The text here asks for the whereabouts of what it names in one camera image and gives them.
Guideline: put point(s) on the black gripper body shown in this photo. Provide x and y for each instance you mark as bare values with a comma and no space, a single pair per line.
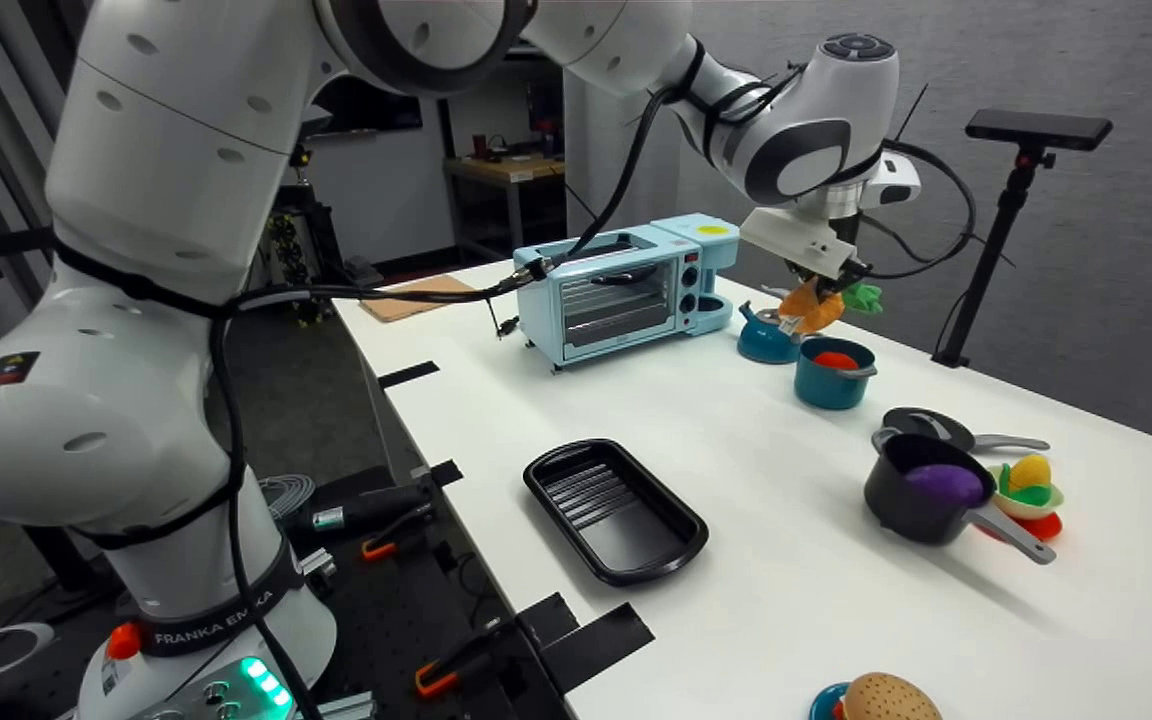
855,261

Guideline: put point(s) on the orange pineapple plush toy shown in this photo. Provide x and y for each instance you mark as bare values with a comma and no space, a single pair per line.
811,309

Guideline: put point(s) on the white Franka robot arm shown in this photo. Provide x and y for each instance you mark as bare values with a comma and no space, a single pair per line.
80,425

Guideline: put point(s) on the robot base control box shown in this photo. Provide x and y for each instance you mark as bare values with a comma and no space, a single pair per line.
203,687

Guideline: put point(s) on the orange toy in pot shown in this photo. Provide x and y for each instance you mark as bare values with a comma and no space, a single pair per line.
837,363

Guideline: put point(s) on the blue toy pot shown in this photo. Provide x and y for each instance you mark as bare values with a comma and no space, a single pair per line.
832,384

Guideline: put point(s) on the light blue toy oven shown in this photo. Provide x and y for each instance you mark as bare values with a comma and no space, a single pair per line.
616,300

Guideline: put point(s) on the purple toy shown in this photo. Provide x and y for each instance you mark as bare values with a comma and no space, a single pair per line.
947,487

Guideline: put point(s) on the yellow green red toy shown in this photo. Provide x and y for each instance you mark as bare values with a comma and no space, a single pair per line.
1033,487

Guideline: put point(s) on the brown bun toy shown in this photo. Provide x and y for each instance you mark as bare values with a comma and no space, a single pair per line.
889,697

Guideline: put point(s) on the grey metal ladle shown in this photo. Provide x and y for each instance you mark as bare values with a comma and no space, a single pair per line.
931,425

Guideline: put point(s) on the black baking tray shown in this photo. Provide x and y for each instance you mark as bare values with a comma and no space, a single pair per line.
615,514

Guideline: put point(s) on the background wooden shelf table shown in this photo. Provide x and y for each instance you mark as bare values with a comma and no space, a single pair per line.
509,182

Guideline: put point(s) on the short black tape strip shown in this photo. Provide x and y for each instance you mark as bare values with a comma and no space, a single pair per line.
407,372
443,475

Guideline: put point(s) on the wooden cutting board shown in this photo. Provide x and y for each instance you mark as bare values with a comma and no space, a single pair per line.
399,309

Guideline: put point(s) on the small blue plate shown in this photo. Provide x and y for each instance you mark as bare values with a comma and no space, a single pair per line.
821,700

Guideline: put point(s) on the wide black tape strip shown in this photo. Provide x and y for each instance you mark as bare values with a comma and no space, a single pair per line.
594,640

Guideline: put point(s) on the orange black clamp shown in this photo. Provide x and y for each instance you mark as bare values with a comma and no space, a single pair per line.
380,545
443,677

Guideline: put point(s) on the black tool with teal band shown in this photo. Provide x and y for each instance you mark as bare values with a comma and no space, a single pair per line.
357,514

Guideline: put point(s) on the red emergency button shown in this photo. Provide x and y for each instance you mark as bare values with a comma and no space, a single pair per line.
124,640

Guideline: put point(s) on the black camera stand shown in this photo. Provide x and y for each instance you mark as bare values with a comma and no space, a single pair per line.
997,252

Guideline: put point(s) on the black camera bar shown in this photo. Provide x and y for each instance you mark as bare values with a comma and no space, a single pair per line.
1036,130

